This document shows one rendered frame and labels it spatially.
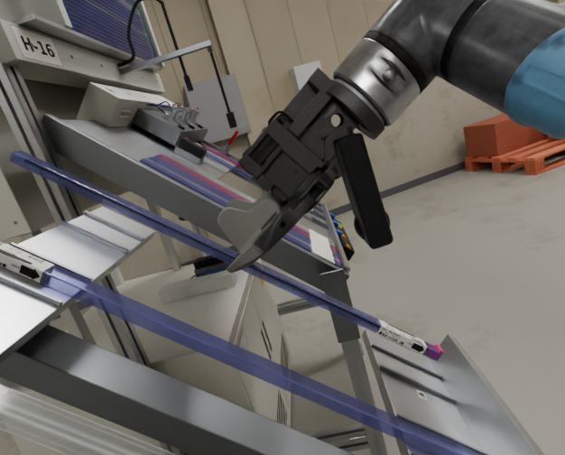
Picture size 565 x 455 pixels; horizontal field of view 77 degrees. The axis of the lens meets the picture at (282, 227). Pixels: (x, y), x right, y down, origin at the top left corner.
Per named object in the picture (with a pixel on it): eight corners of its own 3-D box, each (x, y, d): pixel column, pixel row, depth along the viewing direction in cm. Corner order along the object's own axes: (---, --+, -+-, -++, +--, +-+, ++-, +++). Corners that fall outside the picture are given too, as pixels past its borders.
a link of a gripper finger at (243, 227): (194, 242, 38) (250, 176, 36) (237, 277, 39) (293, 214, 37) (187, 251, 35) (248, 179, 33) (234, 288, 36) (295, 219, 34)
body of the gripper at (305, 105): (242, 161, 40) (315, 73, 37) (300, 210, 41) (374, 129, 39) (232, 169, 33) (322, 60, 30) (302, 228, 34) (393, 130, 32)
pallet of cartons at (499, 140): (550, 140, 445) (547, 98, 431) (641, 135, 359) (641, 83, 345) (464, 171, 414) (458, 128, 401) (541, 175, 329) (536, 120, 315)
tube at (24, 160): (431, 354, 43) (437, 347, 42) (436, 361, 41) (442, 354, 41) (19, 160, 37) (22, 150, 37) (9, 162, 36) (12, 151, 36)
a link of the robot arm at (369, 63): (404, 99, 38) (434, 91, 30) (374, 133, 39) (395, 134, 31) (353, 48, 37) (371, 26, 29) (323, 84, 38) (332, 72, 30)
